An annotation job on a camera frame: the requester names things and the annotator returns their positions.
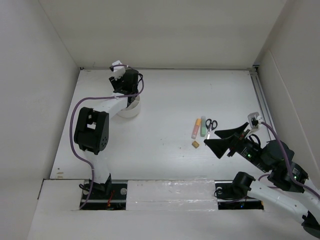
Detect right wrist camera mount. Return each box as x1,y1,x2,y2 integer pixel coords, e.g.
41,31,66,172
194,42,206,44
247,112,263,134

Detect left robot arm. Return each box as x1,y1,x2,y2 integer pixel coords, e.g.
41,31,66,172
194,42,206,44
69,63,144,199

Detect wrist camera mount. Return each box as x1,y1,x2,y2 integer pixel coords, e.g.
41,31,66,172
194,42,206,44
110,60,127,80
247,112,263,134

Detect aluminium rail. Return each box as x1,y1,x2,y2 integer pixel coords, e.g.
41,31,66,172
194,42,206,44
248,65,276,131

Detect small yellow eraser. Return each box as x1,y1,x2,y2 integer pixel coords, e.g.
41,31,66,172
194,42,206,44
191,141,200,149

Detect white round divided container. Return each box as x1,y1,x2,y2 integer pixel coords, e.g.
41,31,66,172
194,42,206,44
117,96,141,119

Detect green highlighter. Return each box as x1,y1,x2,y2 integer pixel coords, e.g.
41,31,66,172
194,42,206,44
200,116,207,137

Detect white front panel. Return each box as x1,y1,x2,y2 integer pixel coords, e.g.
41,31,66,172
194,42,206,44
126,179,218,212

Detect black handled scissors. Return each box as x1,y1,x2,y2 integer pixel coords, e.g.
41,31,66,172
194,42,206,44
205,118,218,140

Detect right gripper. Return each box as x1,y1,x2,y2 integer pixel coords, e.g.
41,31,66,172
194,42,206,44
202,121,270,172

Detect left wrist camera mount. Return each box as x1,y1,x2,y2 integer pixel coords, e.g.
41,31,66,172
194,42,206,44
110,60,127,80

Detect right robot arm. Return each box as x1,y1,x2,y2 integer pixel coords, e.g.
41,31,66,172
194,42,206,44
204,122,320,238

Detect orange pink highlighter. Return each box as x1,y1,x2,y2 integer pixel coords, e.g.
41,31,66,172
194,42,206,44
191,118,201,139

